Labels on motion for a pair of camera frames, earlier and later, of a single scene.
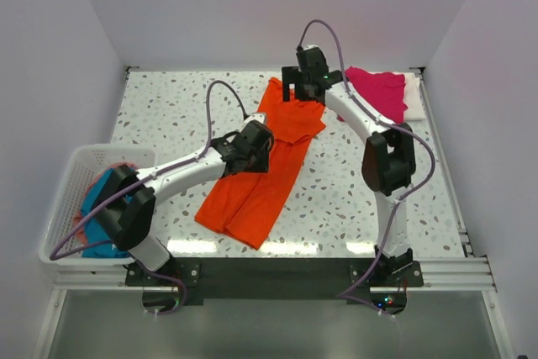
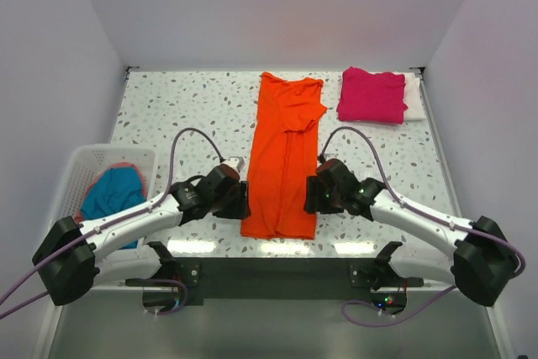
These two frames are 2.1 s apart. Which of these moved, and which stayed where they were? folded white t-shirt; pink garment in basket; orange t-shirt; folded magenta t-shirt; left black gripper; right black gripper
Moved: left black gripper; orange t-shirt; right black gripper
Stayed: folded white t-shirt; pink garment in basket; folded magenta t-shirt
